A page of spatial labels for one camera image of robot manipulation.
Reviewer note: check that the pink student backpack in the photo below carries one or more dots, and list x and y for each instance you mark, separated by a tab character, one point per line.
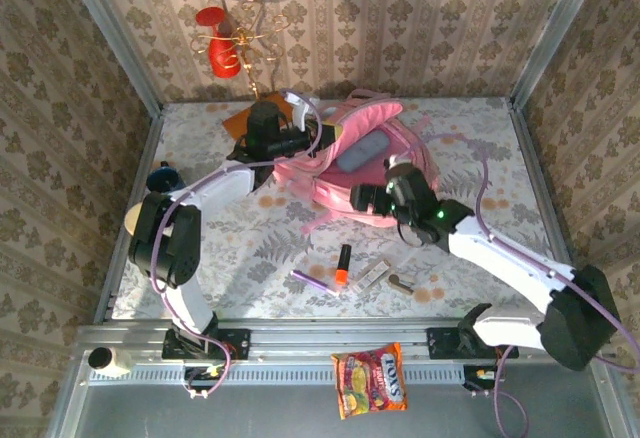
365	123

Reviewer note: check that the grey blue pencil case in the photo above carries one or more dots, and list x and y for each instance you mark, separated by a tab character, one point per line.
360	153

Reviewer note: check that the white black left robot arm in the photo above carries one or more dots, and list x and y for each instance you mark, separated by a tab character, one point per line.
220	185

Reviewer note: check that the orange red candy bag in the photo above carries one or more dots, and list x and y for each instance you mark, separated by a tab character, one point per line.
370	380

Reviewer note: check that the floral table cover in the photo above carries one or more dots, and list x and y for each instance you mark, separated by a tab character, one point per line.
475	278

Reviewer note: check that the black orange highlighter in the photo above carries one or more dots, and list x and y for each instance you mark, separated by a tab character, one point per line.
342	268

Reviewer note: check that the red wine glass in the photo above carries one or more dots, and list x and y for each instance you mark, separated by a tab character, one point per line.
222	55

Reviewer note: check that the purple pen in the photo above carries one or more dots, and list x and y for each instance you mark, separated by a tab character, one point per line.
312	280

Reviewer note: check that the dark blue mug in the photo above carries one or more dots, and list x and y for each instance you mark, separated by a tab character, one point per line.
160	180

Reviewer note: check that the beige round container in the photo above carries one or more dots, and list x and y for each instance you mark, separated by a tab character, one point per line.
132	220

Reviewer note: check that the white bottle black cap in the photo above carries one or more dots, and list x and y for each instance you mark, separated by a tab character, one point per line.
117	363

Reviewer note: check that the aluminium side rail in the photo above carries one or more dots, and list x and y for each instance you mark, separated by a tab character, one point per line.
546	183
111	288

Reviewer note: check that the aluminium front rail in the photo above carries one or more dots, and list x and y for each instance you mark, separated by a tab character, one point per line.
325	335

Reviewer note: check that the aluminium corner post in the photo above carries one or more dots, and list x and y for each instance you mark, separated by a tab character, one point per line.
115	38
556	33

